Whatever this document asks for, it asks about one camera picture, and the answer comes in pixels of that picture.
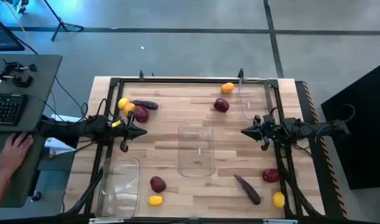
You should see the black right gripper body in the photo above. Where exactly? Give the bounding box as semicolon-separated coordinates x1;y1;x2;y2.
254;114;276;152

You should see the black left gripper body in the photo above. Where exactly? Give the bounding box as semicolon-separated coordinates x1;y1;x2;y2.
111;111;136;152

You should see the dark red apple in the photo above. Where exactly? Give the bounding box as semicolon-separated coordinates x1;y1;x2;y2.
213;98;231;113
134;106;150;124
150;175;167;194
262;168;281;184

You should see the dark purple eggplant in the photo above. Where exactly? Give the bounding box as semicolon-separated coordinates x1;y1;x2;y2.
131;100;159;111
233;174;262;206

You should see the clear plastic bin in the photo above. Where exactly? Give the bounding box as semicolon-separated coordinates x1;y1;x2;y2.
238;77;277;123
177;123;217;178
94;157;141;220

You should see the white and blue box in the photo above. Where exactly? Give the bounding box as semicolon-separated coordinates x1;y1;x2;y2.
45;114;85;158

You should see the black board with hazard stripe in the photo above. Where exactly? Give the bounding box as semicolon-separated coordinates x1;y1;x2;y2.
295;80;349;220

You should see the white tape strip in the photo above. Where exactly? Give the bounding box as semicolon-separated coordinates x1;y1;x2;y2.
88;218;124;224
262;218;299;224

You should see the grey desk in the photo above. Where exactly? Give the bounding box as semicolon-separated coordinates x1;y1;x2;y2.
0;54;63;208

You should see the person's hand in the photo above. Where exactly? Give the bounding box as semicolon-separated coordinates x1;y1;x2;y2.
0;132;34;175

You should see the black keyboard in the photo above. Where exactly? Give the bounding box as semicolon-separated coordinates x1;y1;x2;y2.
0;92;28;127

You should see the black tripod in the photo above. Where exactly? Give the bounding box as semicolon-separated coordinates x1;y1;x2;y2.
42;0;85;42

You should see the black monitor screen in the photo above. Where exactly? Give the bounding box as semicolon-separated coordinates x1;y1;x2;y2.
0;12;25;52

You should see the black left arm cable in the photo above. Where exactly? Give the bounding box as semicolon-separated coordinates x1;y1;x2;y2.
96;98;118;121

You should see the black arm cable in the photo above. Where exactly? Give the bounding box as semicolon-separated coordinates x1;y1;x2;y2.
96;98;118;121
331;104;356;125

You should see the black desk cable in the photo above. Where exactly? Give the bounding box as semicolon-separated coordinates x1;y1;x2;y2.
54;76;90;124

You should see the black cable bundle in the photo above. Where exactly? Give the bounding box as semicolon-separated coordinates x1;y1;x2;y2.
65;167;105;215
275;146;321;217

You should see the black metal table frame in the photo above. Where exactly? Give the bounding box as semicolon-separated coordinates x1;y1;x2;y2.
83;76;326;218

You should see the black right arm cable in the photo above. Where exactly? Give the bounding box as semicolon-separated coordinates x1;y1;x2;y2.
331;104;356;125

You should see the tan cord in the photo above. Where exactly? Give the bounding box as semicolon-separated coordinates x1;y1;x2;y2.
2;0;38;54

